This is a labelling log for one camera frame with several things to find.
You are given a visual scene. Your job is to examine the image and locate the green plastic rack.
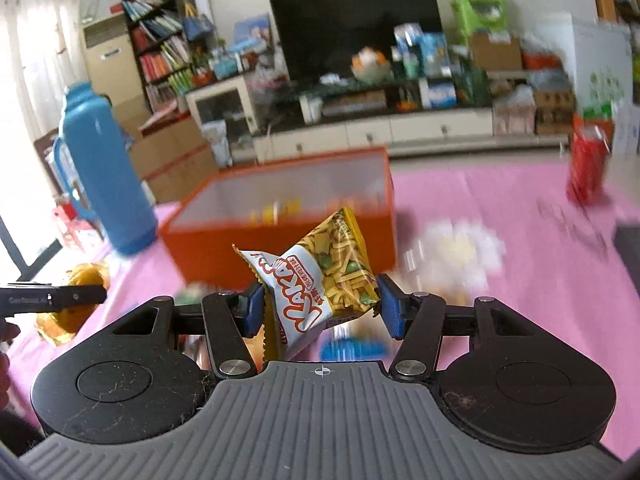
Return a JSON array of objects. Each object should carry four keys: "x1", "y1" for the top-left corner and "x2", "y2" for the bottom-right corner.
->
[{"x1": 446, "y1": 0, "x2": 507, "y2": 46}]

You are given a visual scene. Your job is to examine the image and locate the blue biscuit packet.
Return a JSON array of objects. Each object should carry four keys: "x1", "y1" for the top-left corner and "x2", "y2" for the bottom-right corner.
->
[{"x1": 319, "y1": 337, "x2": 387, "y2": 362}]

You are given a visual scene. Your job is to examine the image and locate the black television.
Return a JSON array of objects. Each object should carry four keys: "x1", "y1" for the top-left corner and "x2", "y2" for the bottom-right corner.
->
[{"x1": 268, "y1": 0, "x2": 444, "y2": 82}]

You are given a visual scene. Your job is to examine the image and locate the yellow snack packet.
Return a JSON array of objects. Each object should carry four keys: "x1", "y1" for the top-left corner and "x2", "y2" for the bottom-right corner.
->
[{"x1": 232, "y1": 206, "x2": 381, "y2": 361}]

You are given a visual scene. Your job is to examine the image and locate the brown cardboard box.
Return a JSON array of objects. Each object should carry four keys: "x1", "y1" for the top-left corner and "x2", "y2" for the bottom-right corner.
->
[{"x1": 470, "y1": 32, "x2": 524, "y2": 72}]

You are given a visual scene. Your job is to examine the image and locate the white curtain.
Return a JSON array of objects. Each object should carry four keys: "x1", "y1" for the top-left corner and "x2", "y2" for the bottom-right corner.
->
[{"x1": 0, "y1": 0, "x2": 98, "y2": 116}]

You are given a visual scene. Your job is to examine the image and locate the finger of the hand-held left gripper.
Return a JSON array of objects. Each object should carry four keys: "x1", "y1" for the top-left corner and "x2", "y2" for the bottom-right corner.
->
[{"x1": 0, "y1": 284, "x2": 109, "y2": 319}]

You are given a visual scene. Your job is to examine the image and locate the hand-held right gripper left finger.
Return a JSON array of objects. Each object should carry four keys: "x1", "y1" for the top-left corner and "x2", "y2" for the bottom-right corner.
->
[{"x1": 107, "y1": 281, "x2": 266, "y2": 381}]

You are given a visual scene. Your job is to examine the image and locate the white crochet doily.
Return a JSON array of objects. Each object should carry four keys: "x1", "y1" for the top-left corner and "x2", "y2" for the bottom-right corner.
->
[{"x1": 405, "y1": 217, "x2": 507, "y2": 297}]

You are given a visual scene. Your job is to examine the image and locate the cardboard box orange stripe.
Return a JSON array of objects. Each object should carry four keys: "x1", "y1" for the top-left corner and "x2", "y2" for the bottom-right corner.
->
[{"x1": 127, "y1": 117, "x2": 221, "y2": 204}]

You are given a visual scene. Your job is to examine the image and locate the orange storage box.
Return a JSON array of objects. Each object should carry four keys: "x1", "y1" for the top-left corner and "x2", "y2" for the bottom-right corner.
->
[{"x1": 159, "y1": 146, "x2": 398, "y2": 286}]

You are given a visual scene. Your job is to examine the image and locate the beige standing air conditioner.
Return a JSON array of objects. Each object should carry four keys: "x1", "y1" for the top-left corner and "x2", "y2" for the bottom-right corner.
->
[{"x1": 81, "y1": 12, "x2": 151, "y2": 126}]

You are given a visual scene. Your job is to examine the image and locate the dark blue cloth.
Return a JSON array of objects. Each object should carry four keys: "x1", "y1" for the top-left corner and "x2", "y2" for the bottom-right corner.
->
[{"x1": 612, "y1": 225, "x2": 640, "y2": 282}]

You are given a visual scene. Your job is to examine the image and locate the golden clear snack bag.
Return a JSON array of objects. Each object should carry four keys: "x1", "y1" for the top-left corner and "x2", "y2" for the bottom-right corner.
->
[{"x1": 35, "y1": 261, "x2": 112, "y2": 347}]

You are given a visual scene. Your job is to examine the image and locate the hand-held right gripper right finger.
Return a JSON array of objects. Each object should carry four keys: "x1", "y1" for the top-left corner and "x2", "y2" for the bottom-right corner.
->
[{"x1": 375, "y1": 273, "x2": 538, "y2": 381}]

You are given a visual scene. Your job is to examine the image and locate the dark bookshelf with books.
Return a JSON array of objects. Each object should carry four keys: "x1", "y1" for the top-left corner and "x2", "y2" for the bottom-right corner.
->
[{"x1": 114, "y1": 0, "x2": 211, "y2": 111}]

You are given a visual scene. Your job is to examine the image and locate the blue white carton pack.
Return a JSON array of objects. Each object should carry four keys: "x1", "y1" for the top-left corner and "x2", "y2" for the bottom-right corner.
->
[{"x1": 394, "y1": 22, "x2": 449, "y2": 79}]

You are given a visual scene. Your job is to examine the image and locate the blue thermos jug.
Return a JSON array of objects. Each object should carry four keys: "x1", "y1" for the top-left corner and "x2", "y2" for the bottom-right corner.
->
[{"x1": 52, "y1": 81, "x2": 160, "y2": 256}]

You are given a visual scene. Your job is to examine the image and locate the pink tablecloth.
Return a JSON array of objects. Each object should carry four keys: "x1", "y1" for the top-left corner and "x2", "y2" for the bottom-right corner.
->
[{"x1": 0, "y1": 160, "x2": 640, "y2": 463}]

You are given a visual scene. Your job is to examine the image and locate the red drink can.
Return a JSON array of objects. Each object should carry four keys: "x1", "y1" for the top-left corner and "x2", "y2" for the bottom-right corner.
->
[{"x1": 566, "y1": 121, "x2": 613, "y2": 206}]

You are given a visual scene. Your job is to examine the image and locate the white television cabinet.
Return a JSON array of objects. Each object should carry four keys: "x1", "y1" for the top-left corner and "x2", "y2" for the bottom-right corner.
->
[{"x1": 252, "y1": 107, "x2": 571, "y2": 162}]

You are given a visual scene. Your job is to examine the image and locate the white box green print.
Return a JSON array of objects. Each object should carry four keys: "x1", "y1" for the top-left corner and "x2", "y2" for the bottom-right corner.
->
[{"x1": 570, "y1": 15, "x2": 634, "y2": 116}]

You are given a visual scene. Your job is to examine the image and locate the white glass door cabinet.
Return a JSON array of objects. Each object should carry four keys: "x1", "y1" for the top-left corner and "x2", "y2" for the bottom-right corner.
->
[{"x1": 186, "y1": 76, "x2": 261, "y2": 137}]

